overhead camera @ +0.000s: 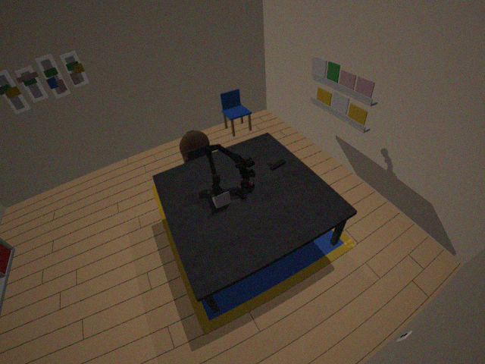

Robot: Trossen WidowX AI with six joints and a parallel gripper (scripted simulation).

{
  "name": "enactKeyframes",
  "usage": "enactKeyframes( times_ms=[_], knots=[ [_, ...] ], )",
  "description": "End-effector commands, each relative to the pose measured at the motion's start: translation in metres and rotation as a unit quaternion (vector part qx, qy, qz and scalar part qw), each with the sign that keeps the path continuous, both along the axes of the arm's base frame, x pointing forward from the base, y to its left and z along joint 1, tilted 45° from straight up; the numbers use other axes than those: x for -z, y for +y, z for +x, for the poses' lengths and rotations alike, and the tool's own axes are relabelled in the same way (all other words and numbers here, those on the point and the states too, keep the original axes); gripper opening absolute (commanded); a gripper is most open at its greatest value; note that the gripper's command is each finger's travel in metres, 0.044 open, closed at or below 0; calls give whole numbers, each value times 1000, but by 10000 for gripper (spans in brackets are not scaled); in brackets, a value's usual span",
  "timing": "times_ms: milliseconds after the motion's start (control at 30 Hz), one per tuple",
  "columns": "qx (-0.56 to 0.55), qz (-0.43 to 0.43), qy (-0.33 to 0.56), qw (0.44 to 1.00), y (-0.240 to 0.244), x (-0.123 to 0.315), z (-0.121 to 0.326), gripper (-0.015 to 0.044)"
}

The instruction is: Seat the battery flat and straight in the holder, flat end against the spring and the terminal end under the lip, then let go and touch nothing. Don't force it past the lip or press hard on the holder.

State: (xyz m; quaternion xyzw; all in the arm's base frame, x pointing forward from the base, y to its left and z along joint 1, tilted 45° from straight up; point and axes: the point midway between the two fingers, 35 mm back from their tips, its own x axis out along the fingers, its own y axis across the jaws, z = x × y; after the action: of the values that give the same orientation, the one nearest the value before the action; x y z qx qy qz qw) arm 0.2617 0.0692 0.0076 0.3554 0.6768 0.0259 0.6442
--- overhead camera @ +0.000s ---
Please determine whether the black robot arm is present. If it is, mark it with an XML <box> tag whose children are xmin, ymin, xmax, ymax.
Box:
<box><xmin>205</xmin><ymin>143</ymin><xmax>255</xmax><ymax>196</ymax></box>

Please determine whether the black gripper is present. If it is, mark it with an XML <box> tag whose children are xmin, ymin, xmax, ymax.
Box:
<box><xmin>240</xmin><ymin>169</ymin><xmax>250</xmax><ymax>187</ymax></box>

